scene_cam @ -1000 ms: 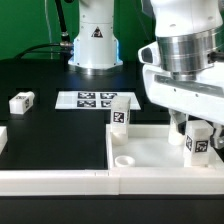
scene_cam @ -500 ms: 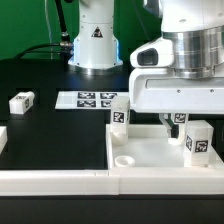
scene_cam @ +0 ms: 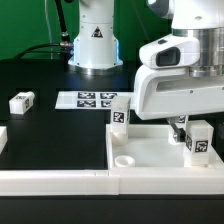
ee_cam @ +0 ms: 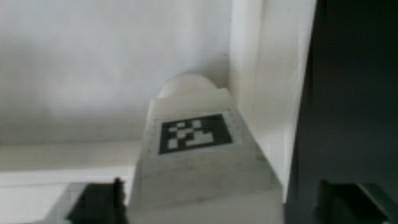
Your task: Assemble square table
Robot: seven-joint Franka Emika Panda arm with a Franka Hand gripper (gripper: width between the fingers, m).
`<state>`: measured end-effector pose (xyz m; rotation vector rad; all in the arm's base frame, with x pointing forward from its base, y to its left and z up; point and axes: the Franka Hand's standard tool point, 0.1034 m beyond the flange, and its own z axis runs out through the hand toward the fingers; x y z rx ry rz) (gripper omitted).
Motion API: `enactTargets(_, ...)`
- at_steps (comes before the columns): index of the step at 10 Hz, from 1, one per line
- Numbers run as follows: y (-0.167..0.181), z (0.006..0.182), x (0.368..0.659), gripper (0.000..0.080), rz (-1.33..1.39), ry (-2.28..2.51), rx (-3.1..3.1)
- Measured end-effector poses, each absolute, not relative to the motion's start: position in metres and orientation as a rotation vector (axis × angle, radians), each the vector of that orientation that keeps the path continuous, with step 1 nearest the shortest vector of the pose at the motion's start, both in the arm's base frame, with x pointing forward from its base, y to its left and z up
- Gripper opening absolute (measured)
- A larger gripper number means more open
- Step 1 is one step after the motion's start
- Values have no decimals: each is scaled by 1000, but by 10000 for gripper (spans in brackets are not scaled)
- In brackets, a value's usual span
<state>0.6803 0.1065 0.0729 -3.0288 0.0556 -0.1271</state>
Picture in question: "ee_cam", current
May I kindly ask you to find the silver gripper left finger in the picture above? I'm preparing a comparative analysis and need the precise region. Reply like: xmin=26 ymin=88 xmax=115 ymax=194
xmin=56 ymin=178 xmax=127 ymax=224

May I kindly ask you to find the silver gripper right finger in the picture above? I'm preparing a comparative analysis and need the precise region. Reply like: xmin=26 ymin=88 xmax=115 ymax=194
xmin=316 ymin=180 xmax=398 ymax=224

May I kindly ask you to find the white square table top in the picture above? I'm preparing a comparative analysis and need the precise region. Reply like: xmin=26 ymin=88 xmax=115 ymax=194
xmin=0 ymin=0 xmax=316 ymax=224

